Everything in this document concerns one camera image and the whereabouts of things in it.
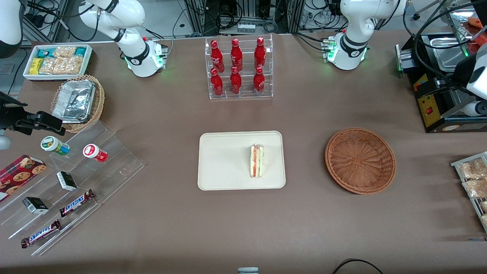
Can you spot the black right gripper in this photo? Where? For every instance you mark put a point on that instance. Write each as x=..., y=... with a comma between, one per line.
x=10, y=116

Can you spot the triangular sandwich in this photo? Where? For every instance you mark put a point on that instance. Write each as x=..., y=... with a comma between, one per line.
x=257, y=161

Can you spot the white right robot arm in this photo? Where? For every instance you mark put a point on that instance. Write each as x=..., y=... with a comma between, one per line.
x=137, y=57

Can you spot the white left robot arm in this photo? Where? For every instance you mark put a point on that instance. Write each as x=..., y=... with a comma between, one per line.
x=352, y=47

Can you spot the light tan wicker basket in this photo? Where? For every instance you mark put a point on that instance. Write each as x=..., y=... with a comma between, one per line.
x=98, y=106

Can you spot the cream plastic tray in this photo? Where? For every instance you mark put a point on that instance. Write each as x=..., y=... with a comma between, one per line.
x=224, y=161

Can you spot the brown round wicker basket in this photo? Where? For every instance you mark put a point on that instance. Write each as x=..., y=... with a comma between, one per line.
x=359, y=160

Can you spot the green label white-lid jar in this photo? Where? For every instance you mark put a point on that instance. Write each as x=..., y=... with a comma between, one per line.
x=53, y=144

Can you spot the stacked aluminium foil containers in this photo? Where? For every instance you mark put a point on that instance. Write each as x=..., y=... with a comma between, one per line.
x=74, y=101

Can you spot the red label white-lid jar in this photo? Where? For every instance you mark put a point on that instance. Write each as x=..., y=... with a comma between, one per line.
x=93, y=152

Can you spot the white snack bin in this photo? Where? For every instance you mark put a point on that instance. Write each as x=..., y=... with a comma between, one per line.
x=26, y=74

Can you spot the clear rice cracker bag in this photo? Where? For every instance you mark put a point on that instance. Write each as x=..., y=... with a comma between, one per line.
x=64, y=51
x=62, y=66

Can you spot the yellow snack packet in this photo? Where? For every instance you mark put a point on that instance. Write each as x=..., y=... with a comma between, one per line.
x=36, y=66

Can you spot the small black carton box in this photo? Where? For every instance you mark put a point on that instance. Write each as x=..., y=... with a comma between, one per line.
x=66, y=181
x=35, y=205

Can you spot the red chocolate chip cookie box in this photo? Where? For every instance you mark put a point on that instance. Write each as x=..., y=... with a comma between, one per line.
x=19, y=175

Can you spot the teal snack packet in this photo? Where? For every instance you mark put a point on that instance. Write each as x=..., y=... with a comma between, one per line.
x=45, y=52
x=80, y=51

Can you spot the clear acrylic stepped shelf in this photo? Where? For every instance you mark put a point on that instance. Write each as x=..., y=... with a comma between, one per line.
x=114, y=167

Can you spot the Snickers chocolate bar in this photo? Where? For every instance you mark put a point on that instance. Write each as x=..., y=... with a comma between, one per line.
x=40, y=234
x=76, y=203

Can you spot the red cola bottle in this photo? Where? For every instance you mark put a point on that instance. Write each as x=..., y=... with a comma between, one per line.
x=259, y=82
x=236, y=57
x=217, y=84
x=260, y=55
x=217, y=59
x=236, y=82

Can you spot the clear acrylic bottle rack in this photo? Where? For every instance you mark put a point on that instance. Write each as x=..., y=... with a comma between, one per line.
x=245, y=61

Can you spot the white power strip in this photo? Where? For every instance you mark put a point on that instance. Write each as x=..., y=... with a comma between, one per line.
x=245, y=28

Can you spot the grey device edge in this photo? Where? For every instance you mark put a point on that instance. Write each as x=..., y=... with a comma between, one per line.
x=248, y=271

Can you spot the black machine with yellow panel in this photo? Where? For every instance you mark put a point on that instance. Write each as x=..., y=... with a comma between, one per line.
x=430, y=114

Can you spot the steel pan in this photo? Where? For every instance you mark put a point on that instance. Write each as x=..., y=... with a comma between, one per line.
x=447, y=55

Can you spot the clear bag of brown snacks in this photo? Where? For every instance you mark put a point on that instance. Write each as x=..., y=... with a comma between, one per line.
x=471, y=169
x=484, y=220
x=484, y=206
x=475, y=188

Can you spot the red orange food items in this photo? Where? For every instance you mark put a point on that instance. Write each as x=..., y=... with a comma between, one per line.
x=478, y=23

